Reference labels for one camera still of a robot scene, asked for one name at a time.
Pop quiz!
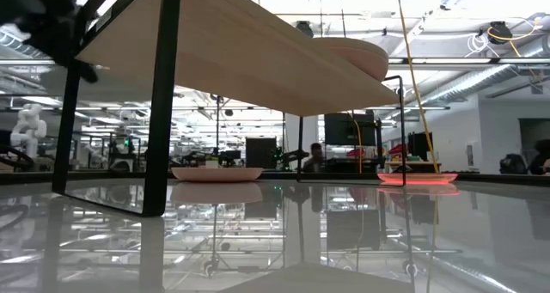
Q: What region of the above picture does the wooden shelf with black frame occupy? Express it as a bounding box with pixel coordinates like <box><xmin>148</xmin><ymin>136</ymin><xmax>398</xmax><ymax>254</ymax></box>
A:
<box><xmin>51</xmin><ymin>0</ymin><xmax>407</xmax><ymax>217</ymax></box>

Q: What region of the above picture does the black ceiling camera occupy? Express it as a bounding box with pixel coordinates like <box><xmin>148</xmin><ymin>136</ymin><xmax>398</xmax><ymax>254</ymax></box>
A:
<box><xmin>487</xmin><ymin>21</ymin><xmax>514</xmax><ymax>46</ymax></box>

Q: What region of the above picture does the black bag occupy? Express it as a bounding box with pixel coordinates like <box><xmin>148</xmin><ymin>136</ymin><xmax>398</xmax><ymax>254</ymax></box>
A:
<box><xmin>498</xmin><ymin>153</ymin><xmax>529</xmax><ymax>175</ymax></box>

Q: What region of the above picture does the black ceiling device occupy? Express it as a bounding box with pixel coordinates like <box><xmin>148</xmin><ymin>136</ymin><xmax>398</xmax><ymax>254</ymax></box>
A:
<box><xmin>295</xmin><ymin>21</ymin><xmax>315</xmax><ymax>39</ymax></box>

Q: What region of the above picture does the thick yellow hanging cable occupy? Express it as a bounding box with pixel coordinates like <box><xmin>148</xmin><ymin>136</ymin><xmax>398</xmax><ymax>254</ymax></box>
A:
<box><xmin>394</xmin><ymin>0</ymin><xmax>441</xmax><ymax>174</ymax></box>

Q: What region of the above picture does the silver ceiling duct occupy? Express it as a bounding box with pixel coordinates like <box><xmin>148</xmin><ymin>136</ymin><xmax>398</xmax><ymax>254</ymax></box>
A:
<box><xmin>423</xmin><ymin>34</ymin><xmax>550</xmax><ymax>106</ymax></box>

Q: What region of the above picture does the black office chair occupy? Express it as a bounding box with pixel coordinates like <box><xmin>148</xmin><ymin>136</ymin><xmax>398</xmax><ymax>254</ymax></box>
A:
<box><xmin>0</xmin><ymin>129</ymin><xmax>35</xmax><ymax>173</ymax></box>

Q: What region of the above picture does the white building pillar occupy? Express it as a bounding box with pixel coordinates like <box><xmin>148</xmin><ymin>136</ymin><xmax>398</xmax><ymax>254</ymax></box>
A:
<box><xmin>284</xmin><ymin>114</ymin><xmax>320</xmax><ymax>174</ymax></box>

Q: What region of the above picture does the thin yellow hanging cable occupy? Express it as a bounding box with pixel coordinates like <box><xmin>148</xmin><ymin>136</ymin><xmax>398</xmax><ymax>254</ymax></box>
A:
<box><xmin>351</xmin><ymin>110</ymin><xmax>364</xmax><ymax>174</ymax></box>

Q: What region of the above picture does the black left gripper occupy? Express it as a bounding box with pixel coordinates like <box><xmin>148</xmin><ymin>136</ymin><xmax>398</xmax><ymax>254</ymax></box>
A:
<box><xmin>21</xmin><ymin>0</ymin><xmax>101</xmax><ymax>85</ymax></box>

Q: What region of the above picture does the wooden desk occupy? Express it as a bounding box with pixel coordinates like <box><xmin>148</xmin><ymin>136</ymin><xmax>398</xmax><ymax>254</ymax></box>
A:
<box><xmin>383</xmin><ymin>160</ymin><xmax>443</xmax><ymax>174</ymax></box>

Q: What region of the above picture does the black table edge rail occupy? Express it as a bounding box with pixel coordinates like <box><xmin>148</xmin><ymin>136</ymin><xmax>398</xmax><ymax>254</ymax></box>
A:
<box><xmin>0</xmin><ymin>170</ymin><xmax>550</xmax><ymax>187</ymax></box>

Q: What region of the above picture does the small black monitor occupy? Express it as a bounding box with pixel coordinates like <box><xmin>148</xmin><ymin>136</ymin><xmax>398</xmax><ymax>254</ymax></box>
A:
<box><xmin>406</xmin><ymin>131</ymin><xmax>434</xmax><ymax>162</ymax></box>

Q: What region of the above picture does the large black monitor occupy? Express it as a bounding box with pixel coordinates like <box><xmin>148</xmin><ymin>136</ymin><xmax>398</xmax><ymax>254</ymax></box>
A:
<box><xmin>324</xmin><ymin>112</ymin><xmax>378</xmax><ymax>147</ymax></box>

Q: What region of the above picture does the black stand pole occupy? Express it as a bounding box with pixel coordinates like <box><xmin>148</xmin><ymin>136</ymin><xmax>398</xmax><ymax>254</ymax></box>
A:
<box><xmin>213</xmin><ymin>94</ymin><xmax>224</xmax><ymax>156</ymax></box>

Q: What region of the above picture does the person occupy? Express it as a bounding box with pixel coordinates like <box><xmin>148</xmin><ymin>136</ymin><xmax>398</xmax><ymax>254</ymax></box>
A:
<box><xmin>302</xmin><ymin>142</ymin><xmax>327</xmax><ymax>174</ymax></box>
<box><xmin>529</xmin><ymin>138</ymin><xmax>550</xmax><ymax>176</ymax></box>

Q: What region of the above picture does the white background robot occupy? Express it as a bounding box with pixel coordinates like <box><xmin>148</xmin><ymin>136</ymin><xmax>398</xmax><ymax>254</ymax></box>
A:
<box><xmin>9</xmin><ymin>103</ymin><xmax>47</xmax><ymax>159</ymax></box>

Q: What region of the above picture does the neon pink translucent plate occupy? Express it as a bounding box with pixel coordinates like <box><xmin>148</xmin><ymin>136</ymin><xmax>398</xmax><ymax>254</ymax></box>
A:
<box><xmin>376</xmin><ymin>172</ymin><xmax>459</xmax><ymax>186</ymax></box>

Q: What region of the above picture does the black equipment box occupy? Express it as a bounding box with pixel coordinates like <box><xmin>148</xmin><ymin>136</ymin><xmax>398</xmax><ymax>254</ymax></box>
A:
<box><xmin>245</xmin><ymin>137</ymin><xmax>278</xmax><ymax>169</ymax></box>

